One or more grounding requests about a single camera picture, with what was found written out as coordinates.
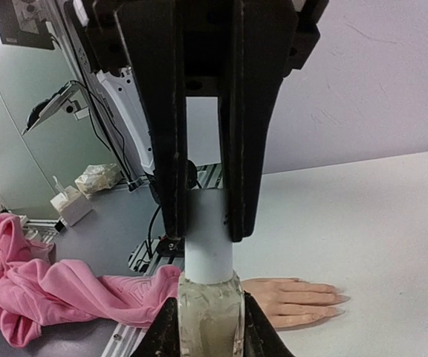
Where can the pink sleeve cloth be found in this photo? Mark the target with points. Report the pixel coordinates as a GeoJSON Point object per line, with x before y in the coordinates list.
{"type": "Point", "coordinates": [35, 293]}

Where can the clear nail polish bottle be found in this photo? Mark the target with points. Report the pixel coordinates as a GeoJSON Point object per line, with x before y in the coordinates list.
{"type": "Point", "coordinates": [211, 318]}

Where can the crumpled plastic bag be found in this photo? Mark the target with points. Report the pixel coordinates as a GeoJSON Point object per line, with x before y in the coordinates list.
{"type": "Point", "coordinates": [97, 178]}

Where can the grey keyboard tray stand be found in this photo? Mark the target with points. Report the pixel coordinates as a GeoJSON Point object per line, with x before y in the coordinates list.
{"type": "Point", "coordinates": [71, 99]}

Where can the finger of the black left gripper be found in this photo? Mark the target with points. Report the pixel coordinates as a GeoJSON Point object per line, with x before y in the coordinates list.
{"type": "Point", "coordinates": [259, 44]}
{"type": "Point", "coordinates": [152, 33]}

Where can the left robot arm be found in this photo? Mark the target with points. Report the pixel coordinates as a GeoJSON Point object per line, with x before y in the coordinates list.
{"type": "Point", "coordinates": [128, 122]}

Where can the black monitor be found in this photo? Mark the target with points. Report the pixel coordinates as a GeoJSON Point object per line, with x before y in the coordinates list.
{"type": "Point", "coordinates": [22, 23]}

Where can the mannequin hand with nails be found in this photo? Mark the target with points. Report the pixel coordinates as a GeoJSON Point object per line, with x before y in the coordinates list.
{"type": "Point", "coordinates": [290, 303]}

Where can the white tissue box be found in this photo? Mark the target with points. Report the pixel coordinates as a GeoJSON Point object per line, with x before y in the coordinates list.
{"type": "Point", "coordinates": [70, 203]}

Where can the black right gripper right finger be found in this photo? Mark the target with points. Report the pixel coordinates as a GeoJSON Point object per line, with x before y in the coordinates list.
{"type": "Point", "coordinates": [260, 338]}

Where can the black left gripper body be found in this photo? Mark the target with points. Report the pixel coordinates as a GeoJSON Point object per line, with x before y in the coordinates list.
{"type": "Point", "coordinates": [206, 41]}

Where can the white nail polish cap brush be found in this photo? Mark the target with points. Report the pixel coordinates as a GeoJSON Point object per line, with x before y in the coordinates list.
{"type": "Point", "coordinates": [208, 246]}

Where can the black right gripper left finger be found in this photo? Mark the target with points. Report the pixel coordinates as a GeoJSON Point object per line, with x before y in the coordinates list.
{"type": "Point", "coordinates": [162, 338]}

